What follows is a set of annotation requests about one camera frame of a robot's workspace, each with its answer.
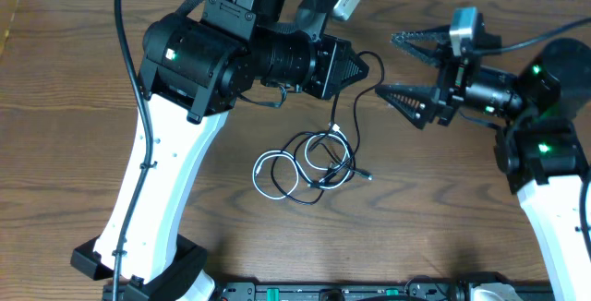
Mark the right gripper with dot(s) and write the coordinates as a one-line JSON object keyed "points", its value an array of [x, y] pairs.
{"points": [[445, 82]]}

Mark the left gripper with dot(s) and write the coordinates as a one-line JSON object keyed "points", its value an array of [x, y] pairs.
{"points": [[326, 66]]}

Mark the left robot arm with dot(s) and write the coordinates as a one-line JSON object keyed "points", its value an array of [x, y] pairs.
{"points": [[197, 62]]}

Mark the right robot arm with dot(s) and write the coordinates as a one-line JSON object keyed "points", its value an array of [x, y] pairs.
{"points": [[536, 145]]}

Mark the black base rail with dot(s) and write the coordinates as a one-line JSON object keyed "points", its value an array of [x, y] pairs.
{"points": [[417, 289]]}

